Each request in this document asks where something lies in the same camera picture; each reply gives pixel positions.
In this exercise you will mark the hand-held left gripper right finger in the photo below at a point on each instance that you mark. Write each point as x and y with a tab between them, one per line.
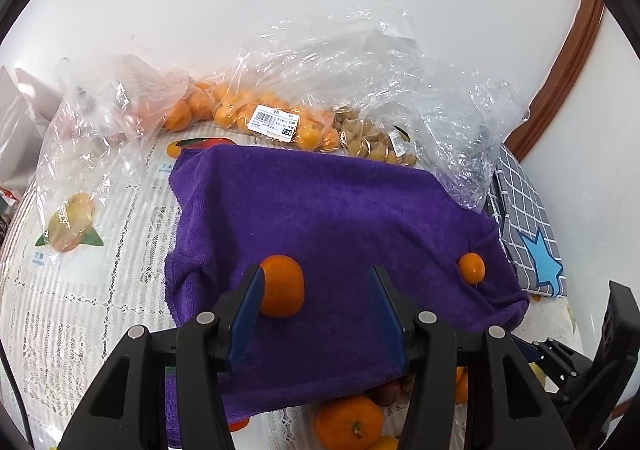
387	320

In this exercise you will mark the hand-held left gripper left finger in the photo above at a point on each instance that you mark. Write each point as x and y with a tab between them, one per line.
245	325

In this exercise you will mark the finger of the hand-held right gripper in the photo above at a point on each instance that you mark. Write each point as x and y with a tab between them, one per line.
560	362
612	325

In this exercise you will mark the mandarin orange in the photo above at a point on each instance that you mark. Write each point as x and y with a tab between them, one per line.
282	285

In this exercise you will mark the dark purple fruit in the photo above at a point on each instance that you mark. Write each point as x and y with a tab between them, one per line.
387	394

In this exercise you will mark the oval kumquat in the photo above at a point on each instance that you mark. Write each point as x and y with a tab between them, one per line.
471	268

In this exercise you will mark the large orange with stem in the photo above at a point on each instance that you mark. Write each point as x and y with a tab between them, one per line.
345	422

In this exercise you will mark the purple towel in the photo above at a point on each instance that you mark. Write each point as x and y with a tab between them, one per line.
325	210

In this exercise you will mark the fruit printed tablecloth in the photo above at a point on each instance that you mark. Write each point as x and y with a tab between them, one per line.
100	290

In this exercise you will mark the grey checked star cushion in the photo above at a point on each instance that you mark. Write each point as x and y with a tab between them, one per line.
515	210

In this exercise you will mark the clear bag of nuts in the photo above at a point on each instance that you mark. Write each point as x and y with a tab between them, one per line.
370	140

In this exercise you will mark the labelled bag of oranges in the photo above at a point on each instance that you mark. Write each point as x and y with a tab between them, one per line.
235	110

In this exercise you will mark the large clear plastic bag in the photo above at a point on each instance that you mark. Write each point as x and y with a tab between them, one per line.
400	80

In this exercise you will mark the translucent white bag of oranges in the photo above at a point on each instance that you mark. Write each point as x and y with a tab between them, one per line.
110	95

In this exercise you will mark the brown wooden door frame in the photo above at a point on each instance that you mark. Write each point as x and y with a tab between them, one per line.
575	55

